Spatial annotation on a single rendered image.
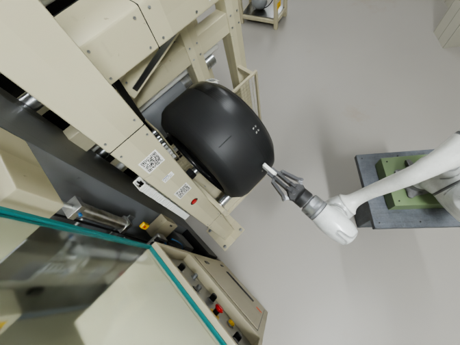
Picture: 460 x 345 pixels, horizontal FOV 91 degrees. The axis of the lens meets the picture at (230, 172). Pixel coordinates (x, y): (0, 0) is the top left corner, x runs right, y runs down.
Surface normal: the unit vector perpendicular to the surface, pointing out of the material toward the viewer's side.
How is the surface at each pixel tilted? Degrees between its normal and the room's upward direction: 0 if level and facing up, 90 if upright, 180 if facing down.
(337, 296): 0
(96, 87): 90
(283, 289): 0
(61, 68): 90
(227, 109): 19
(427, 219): 0
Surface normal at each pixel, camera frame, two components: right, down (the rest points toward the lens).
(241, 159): 0.47, 0.24
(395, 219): -0.18, -0.41
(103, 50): 0.70, 0.59
